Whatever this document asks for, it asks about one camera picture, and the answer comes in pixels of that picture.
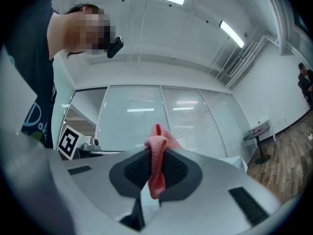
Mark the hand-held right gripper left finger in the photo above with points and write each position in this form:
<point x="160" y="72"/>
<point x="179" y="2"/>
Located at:
<point x="97" y="190"/>

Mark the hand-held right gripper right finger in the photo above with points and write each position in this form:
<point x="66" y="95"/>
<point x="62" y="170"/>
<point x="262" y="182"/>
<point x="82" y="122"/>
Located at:
<point x="210" y="195"/>

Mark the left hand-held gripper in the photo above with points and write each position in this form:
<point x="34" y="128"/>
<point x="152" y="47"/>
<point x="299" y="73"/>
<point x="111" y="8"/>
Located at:
<point x="69" y="142"/>

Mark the pink knitted cloth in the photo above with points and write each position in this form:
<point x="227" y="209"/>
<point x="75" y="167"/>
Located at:
<point x="156" y="172"/>

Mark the white table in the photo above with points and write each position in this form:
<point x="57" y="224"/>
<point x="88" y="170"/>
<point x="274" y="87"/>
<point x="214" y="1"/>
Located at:
<point x="236" y="163"/>

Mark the glass partition with blinds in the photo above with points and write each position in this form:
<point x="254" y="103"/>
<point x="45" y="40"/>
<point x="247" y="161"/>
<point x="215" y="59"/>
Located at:
<point x="137" y="121"/>

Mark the white and red box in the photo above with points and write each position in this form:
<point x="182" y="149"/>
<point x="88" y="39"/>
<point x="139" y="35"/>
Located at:
<point x="259" y="129"/>

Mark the person's head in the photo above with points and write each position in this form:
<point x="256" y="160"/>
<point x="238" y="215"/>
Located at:
<point x="73" y="30"/>

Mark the white air vent grille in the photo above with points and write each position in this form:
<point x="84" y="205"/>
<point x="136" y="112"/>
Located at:
<point x="233" y="65"/>

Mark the round black pedestal table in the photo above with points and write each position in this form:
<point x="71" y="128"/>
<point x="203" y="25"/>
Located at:
<point x="259" y="143"/>

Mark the black head-worn camera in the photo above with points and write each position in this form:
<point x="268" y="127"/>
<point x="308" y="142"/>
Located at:
<point x="115" y="46"/>

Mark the white wall pipes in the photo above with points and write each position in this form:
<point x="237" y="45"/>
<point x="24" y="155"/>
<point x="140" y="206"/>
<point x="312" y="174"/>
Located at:
<point x="247" y="57"/>

